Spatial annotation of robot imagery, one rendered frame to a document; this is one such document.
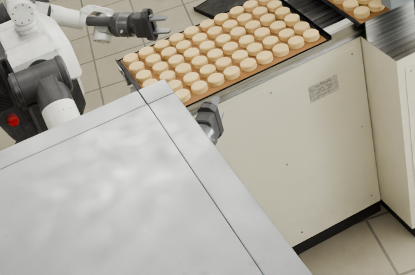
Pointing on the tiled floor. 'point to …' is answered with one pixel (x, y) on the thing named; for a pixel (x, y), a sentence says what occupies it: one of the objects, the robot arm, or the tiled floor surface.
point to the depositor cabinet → (389, 110)
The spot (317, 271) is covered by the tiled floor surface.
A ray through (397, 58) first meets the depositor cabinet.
